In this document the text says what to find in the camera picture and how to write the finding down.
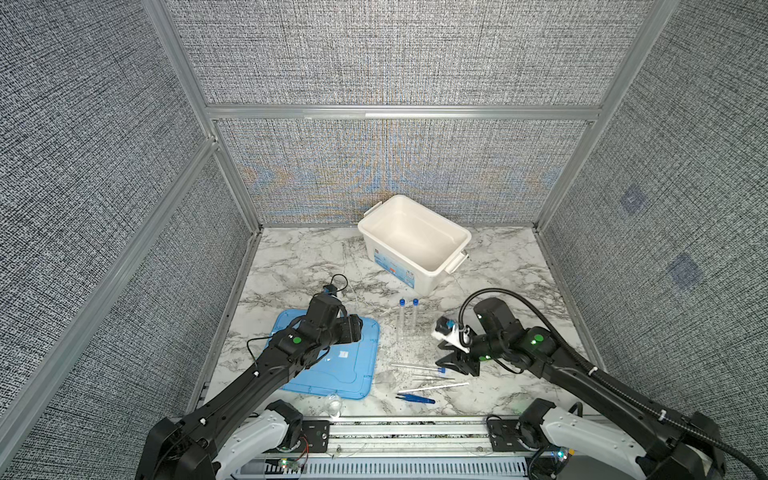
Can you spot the blue plastic tweezers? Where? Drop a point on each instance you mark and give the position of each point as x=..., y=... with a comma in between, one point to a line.
x=411, y=398

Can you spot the white plastic storage bin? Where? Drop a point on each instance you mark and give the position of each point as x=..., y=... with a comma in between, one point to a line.
x=416, y=245

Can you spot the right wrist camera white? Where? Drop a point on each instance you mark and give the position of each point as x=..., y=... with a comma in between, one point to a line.
x=451, y=333

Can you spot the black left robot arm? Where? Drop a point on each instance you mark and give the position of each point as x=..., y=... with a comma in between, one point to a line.
x=217, y=438

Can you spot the small clear glass flask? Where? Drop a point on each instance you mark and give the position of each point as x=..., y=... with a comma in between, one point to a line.
x=333, y=406

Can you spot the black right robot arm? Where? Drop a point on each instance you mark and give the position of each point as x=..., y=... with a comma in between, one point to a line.
x=640, y=437

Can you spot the clear test tube rack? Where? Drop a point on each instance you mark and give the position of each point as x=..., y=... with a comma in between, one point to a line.
x=421, y=341

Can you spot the aluminium enclosure frame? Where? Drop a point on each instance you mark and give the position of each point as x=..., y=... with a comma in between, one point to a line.
x=27, y=404

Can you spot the white plastic pipette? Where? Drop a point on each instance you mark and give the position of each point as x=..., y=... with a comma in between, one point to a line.
x=433, y=388

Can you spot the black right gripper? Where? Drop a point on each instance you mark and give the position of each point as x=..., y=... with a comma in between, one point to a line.
x=459, y=360

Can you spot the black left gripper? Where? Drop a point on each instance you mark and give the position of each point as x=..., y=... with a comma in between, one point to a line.
x=352, y=328

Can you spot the aluminium front rail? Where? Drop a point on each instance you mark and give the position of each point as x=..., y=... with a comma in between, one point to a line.
x=413, y=448

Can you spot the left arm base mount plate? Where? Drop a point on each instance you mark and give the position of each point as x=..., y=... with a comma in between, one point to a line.
x=313, y=436

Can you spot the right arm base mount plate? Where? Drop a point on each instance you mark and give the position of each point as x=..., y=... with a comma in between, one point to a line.
x=509, y=435

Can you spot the blue plastic bin lid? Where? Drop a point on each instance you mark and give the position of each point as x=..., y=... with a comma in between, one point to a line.
x=346, y=371

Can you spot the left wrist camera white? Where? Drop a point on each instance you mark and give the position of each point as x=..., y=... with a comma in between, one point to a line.
x=329, y=290

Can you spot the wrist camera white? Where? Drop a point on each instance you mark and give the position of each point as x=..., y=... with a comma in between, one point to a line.
x=329, y=290
x=451, y=333

